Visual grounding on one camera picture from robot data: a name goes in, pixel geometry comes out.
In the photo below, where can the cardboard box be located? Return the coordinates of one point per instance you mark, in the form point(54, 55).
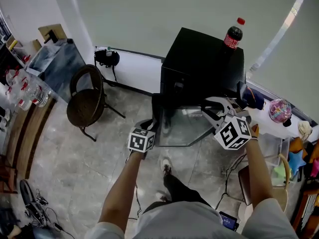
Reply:
point(53, 31)

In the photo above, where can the cluster of large water bottles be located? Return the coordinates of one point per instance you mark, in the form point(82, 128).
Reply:
point(27, 88)

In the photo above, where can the black headset gear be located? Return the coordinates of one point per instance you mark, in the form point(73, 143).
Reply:
point(32, 203)

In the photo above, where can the person's grey shirt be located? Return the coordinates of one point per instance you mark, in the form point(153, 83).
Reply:
point(189, 223)

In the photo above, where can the orange cushion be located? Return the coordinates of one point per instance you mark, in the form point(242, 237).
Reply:
point(314, 152)
point(297, 145)

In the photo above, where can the small black device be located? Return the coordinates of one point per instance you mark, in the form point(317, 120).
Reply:
point(287, 123)

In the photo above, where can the green cushion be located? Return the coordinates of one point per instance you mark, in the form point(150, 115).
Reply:
point(280, 173)

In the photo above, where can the navy cap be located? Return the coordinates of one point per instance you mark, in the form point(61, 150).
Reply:
point(254, 98)

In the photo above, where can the grey roller blind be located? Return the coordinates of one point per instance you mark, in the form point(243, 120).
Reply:
point(162, 14)
point(299, 58)

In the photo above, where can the dark wicker chair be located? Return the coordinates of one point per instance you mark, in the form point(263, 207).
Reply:
point(84, 106)

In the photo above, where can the orange wooden stool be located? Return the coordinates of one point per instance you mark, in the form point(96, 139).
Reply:
point(306, 213)

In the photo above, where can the round beige chair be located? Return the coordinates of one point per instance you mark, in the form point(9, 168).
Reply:
point(280, 198)

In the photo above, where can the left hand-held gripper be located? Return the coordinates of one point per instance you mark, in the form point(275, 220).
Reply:
point(140, 141)

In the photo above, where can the dark grey equipment case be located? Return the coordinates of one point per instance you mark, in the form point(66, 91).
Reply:
point(10, 56)

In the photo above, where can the small waist screen device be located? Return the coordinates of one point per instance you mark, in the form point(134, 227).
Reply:
point(228, 220)

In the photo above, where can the orange brown pouch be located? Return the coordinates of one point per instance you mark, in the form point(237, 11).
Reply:
point(255, 131)

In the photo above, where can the person's black trousers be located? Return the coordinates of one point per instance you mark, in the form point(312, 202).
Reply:
point(182, 190)

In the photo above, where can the large black panel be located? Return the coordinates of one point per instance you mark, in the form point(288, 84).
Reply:
point(184, 128)

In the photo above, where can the person's right forearm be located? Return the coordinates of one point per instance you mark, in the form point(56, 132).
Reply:
point(259, 173)

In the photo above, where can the cream cloth bag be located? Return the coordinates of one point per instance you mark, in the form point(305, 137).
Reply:
point(305, 129)

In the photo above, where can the blue star plush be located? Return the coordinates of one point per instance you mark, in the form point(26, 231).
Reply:
point(296, 162)

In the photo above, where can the brown wooden step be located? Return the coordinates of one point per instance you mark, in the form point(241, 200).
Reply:
point(27, 138)

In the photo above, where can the black mini fridge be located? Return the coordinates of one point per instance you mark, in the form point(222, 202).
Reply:
point(197, 63)

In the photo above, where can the person's white black shoe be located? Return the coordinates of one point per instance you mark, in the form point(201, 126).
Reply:
point(166, 167)

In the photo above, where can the person's left forearm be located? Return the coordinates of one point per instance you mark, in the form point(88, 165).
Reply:
point(122, 193)

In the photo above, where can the cola bottle red cap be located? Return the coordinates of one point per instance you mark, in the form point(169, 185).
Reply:
point(233, 37)

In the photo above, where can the clear plastic storage box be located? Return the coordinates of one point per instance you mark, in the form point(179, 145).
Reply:
point(274, 148)

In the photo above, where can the black backpack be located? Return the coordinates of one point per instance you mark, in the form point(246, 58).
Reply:
point(107, 58)

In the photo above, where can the blue grey glass tank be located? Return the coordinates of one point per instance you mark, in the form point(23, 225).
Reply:
point(59, 66)

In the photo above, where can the brown seat chair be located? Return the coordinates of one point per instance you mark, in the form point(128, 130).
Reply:
point(245, 185)

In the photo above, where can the green cap bottle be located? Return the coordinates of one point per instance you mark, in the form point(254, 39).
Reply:
point(109, 51)

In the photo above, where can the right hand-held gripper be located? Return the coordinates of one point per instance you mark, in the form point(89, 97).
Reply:
point(233, 133)

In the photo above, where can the pink cushion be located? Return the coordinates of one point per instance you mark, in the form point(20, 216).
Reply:
point(315, 168)

